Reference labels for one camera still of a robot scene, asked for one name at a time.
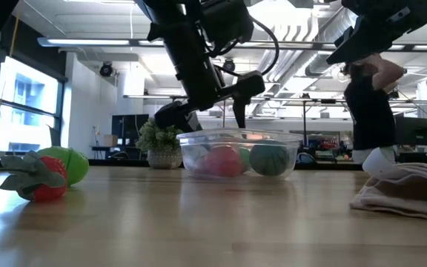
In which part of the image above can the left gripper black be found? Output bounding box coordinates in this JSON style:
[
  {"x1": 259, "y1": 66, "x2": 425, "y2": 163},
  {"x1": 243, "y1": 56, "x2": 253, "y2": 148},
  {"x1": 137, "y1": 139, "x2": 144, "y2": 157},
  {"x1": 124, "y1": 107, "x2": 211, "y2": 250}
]
[{"x1": 153, "y1": 66, "x2": 267, "y2": 134}]

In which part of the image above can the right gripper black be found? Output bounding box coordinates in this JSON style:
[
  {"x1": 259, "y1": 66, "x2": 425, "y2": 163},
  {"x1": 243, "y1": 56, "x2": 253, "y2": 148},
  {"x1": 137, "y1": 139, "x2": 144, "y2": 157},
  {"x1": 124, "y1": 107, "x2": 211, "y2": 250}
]
[{"x1": 326, "y1": 0, "x2": 427, "y2": 66}]

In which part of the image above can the clear plastic tupperware container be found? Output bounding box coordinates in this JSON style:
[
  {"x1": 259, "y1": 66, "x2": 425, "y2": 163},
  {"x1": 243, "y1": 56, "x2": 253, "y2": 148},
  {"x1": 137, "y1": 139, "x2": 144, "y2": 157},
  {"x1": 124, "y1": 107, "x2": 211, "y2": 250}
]
[{"x1": 176, "y1": 128, "x2": 304, "y2": 182}]

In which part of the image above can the large red toy tomato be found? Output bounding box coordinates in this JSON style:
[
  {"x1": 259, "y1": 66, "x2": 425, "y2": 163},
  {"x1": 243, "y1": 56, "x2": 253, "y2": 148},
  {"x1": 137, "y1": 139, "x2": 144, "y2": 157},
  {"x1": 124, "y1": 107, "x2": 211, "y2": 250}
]
[{"x1": 204, "y1": 145, "x2": 245, "y2": 178}]

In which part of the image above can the striped green toy watermelon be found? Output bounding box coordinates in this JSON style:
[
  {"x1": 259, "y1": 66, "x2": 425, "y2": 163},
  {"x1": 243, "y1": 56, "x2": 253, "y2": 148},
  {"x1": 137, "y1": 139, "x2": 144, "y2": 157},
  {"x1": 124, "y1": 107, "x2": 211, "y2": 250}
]
[{"x1": 249, "y1": 142, "x2": 291, "y2": 177}]

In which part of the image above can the green toy apple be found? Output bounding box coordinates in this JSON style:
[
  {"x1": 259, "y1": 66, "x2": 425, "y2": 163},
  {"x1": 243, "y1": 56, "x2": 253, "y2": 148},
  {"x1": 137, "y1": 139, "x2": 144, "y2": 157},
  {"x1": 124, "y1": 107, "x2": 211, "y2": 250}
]
[{"x1": 36, "y1": 145, "x2": 90, "y2": 188}]

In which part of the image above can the large red toy strawberry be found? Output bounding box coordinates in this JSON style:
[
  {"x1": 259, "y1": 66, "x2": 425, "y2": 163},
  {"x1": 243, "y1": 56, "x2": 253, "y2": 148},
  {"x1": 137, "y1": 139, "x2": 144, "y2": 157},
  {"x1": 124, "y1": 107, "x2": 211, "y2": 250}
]
[{"x1": 0, "y1": 149, "x2": 69, "y2": 203}]

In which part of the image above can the artificial green potted plant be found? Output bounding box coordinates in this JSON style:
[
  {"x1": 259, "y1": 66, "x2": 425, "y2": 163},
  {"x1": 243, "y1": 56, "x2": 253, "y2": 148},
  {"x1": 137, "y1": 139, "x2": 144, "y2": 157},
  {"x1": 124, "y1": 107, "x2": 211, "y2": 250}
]
[{"x1": 135, "y1": 116, "x2": 185, "y2": 171}]

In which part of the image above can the standing person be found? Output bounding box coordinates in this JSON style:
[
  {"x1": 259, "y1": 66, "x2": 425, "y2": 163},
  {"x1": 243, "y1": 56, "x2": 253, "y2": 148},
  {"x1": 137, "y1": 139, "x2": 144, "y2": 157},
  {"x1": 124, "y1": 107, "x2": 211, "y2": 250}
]
[{"x1": 342, "y1": 53, "x2": 406, "y2": 166}]

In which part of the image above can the black computer monitor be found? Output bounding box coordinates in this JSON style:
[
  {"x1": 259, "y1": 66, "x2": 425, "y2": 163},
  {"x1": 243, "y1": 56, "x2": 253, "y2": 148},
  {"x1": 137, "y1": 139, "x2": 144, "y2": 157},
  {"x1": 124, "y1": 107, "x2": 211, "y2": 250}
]
[
  {"x1": 394, "y1": 116, "x2": 427, "y2": 148},
  {"x1": 110, "y1": 113, "x2": 150, "y2": 140}
]

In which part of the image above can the folded beige cloth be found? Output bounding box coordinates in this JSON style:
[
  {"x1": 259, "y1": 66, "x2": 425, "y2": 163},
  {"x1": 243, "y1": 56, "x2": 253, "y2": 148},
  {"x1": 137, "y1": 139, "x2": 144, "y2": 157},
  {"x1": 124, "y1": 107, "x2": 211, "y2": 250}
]
[{"x1": 348, "y1": 146, "x2": 427, "y2": 223}]

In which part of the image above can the large office window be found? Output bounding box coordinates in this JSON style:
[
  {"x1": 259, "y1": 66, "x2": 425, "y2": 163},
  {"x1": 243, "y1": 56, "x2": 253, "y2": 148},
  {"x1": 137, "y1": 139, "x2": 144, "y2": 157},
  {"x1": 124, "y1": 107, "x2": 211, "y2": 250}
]
[{"x1": 0, "y1": 55, "x2": 64, "y2": 153}]

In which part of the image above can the black overhead rig frame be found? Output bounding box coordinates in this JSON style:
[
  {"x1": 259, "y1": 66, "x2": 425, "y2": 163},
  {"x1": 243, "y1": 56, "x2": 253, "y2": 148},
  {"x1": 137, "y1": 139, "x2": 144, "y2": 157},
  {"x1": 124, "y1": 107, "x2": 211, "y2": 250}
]
[{"x1": 171, "y1": 95, "x2": 357, "y2": 131}]

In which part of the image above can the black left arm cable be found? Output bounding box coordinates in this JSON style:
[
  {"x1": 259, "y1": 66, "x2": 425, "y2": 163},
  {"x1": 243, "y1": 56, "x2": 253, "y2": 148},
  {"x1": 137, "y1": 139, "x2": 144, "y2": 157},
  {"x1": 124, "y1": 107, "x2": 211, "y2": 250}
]
[{"x1": 248, "y1": 16, "x2": 280, "y2": 77}]

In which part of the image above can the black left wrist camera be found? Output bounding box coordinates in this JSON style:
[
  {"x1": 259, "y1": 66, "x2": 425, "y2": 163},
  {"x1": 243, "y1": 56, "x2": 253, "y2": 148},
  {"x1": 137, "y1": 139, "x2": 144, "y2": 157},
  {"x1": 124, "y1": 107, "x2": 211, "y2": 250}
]
[{"x1": 200, "y1": 0, "x2": 255, "y2": 53}]

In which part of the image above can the black frame handle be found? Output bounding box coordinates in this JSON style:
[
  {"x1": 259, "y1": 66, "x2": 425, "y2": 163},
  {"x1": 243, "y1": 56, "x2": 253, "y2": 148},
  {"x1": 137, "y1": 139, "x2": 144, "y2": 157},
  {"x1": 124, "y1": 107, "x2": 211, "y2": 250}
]
[
  {"x1": 108, "y1": 150, "x2": 130, "y2": 161},
  {"x1": 297, "y1": 151, "x2": 317, "y2": 166}
]

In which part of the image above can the black aluminium table frame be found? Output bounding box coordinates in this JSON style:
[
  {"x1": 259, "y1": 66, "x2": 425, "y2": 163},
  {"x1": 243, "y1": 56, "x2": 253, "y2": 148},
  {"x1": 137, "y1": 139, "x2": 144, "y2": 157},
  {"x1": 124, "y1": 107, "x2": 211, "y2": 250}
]
[{"x1": 0, "y1": 158, "x2": 365, "y2": 172}]

